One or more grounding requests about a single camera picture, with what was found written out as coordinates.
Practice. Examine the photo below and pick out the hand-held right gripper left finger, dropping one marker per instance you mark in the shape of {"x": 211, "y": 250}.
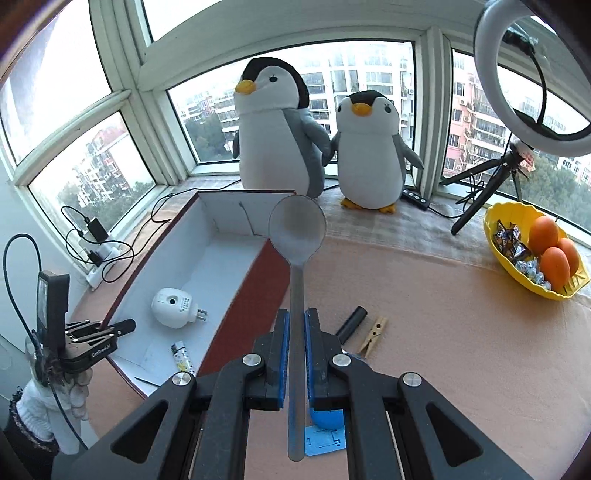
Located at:
{"x": 284, "y": 364}

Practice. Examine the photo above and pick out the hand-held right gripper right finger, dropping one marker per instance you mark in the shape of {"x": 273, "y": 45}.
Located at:
{"x": 310, "y": 364}

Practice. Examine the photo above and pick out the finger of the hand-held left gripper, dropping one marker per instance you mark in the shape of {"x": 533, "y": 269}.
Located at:
{"x": 122, "y": 325}

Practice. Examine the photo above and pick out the white plug-in night light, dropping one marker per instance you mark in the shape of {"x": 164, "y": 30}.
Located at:
{"x": 168, "y": 309}

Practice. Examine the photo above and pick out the round blue tape measure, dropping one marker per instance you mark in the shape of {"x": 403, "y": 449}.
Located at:
{"x": 330, "y": 417}

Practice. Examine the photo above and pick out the black cylinder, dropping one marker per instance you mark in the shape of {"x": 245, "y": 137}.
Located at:
{"x": 353, "y": 321}

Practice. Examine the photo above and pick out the wooden clothespin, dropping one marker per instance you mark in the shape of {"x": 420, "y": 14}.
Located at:
{"x": 374, "y": 337}

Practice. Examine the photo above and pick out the patterned lighter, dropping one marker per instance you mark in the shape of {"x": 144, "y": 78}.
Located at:
{"x": 183, "y": 360}

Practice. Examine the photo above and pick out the brown cardboard box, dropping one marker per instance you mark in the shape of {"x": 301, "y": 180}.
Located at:
{"x": 249, "y": 300}

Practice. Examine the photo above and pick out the blue phone stand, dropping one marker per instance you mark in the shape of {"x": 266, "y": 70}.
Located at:
{"x": 323, "y": 443}

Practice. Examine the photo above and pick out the metal spoon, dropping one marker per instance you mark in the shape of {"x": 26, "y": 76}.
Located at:
{"x": 298, "y": 230}

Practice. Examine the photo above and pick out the person's left forearm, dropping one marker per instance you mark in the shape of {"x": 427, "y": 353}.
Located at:
{"x": 27, "y": 457}

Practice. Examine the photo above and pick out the person's left hand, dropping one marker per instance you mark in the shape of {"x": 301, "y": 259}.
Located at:
{"x": 81, "y": 397}

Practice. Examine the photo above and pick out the black power adapter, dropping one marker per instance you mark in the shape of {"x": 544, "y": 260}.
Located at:
{"x": 97, "y": 228}

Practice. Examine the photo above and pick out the checked beige cloth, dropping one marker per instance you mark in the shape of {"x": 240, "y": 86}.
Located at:
{"x": 415, "y": 235}

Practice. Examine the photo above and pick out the black inline remote control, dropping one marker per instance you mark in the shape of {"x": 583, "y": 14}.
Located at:
{"x": 415, "y": 198}

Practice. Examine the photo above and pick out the small plush penguin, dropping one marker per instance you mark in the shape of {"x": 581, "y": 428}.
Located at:
{"x": 369, "y": 170}

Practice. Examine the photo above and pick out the large plush penguin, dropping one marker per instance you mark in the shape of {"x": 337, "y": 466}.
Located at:
{"x": 272, "y": 147}

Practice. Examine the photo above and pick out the yellow leaf-shaped bowl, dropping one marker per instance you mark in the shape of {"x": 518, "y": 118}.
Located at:
{"x": 512, "y": 272}

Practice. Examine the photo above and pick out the black tripod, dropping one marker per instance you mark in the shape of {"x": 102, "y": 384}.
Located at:
{"x": 475, "y": 203}

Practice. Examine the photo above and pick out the pile of wrapped candies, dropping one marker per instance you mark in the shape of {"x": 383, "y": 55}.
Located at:
{"x": 508, "y": 240}

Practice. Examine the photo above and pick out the orange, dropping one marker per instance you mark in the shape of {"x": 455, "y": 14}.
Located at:
{"x": 554, "y": 270}
{"x": 571, "y": 256}
{"x": 542, "y": 235}

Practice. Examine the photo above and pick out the black gooseneck phone clamp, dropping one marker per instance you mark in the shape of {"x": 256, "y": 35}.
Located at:
{"x": 540, "y": 83}

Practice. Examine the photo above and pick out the white window frame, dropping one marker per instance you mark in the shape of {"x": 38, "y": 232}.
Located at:
{"x": 429, "y": 92}

